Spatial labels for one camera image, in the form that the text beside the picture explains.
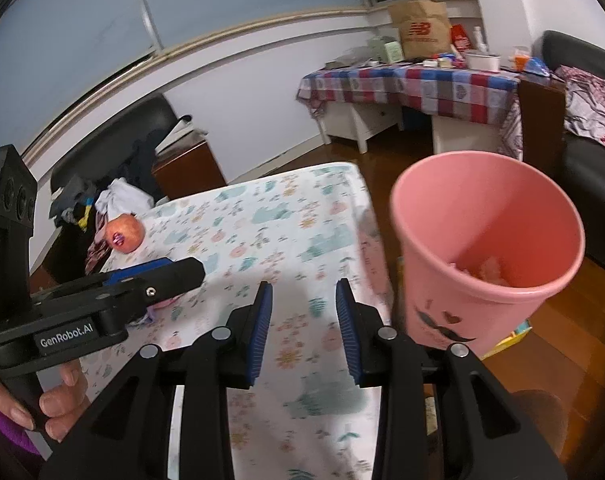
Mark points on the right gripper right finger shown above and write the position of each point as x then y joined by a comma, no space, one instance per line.
483,433

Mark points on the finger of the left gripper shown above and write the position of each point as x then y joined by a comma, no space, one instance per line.
117,276

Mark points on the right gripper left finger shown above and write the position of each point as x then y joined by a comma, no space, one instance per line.
125,432

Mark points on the clear plastic wrap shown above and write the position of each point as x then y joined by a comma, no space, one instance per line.
490,271

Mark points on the purple sleeve forearm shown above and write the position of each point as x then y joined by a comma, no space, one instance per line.
17,435

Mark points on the pink plastic trash bin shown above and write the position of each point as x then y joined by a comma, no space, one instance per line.
468,206

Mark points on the person's left hand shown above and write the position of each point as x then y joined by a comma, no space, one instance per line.
62,405

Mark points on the red apple with sticker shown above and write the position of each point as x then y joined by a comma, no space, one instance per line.
124,234

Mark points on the white garment on chair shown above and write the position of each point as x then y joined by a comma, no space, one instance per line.
120,197

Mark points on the black leather armchair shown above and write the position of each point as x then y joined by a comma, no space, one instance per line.
124,146

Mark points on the brown wooden side cabinet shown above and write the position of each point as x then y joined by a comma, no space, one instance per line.
187,167

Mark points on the floral tablecloth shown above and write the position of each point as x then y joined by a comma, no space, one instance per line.
302,232

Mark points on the black leather sofa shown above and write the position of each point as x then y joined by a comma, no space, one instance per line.
576,163

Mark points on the checkered tablecloth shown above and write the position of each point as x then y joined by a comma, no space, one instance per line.
483,98

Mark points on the patterned cloth on sofa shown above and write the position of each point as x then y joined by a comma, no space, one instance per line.
585,103

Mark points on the green white box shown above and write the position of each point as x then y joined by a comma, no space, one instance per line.
385,49

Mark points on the white bowl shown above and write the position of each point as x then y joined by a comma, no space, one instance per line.
482,62

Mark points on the red snack packet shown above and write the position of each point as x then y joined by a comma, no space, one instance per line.
460,42

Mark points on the brown paper shopping bag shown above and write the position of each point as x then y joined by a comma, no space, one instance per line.
424,27

